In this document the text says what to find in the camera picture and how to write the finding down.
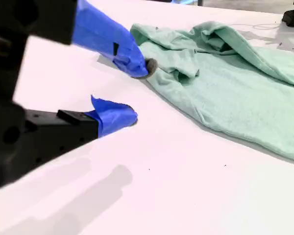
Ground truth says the thin white cable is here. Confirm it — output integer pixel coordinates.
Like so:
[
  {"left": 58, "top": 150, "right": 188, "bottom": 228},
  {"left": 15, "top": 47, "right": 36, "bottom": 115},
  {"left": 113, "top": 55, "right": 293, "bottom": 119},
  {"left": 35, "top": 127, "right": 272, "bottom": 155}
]
[{"left": 231, "top": 23, "right": 283, "bottom": 30}]

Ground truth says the pale green T-shirt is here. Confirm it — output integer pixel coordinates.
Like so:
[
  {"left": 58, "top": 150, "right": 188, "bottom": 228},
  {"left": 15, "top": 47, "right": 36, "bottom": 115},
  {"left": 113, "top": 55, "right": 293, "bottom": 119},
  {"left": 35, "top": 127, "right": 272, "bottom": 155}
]
[{"left": 129, "top": 21, "right": 294, "bottom": 165}]

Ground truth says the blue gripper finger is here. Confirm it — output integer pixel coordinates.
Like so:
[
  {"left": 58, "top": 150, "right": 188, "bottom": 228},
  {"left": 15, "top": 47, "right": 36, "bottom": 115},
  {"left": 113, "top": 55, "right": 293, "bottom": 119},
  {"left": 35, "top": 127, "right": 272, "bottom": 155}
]
[
  {"left": 25, "top": 94, "right": 138, "bottom": 172},
  {"left": 29, "top": 0, "right": 159, "bottom": 79}
]

